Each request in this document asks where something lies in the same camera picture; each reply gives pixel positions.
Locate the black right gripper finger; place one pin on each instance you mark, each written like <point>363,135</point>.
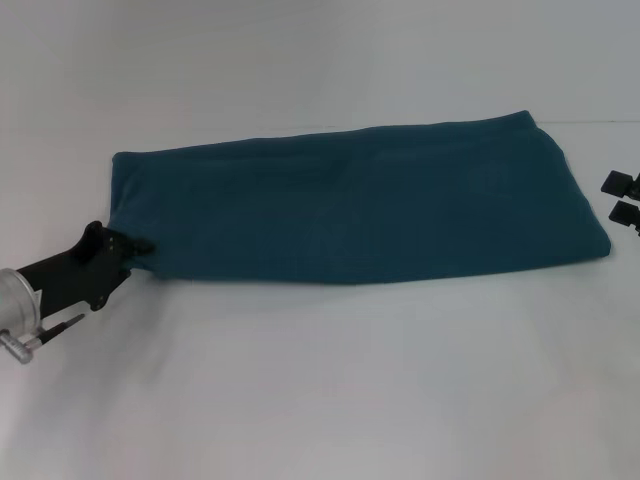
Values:
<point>625,216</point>
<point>620,184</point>

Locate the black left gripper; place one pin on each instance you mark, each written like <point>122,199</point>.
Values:
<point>75,275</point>

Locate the teal blue t-shirt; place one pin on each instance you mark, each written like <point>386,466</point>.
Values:
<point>350,200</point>

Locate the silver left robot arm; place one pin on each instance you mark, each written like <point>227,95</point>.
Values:
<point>17,310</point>

